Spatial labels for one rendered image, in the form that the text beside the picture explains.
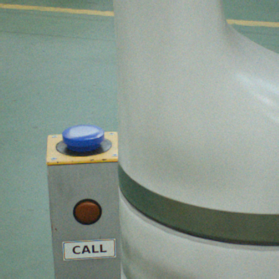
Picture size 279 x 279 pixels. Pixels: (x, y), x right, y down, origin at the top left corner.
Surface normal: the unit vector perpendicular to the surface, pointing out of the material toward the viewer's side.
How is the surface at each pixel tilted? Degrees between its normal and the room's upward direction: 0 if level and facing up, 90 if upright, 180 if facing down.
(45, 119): 0
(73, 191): 90
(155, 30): 93
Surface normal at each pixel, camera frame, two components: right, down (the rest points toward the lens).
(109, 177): 0.09, 0.36
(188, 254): -0.58, 0.31
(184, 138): -0.40, 0.53
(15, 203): -0.02, -0.93
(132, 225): -0.87, 0.20
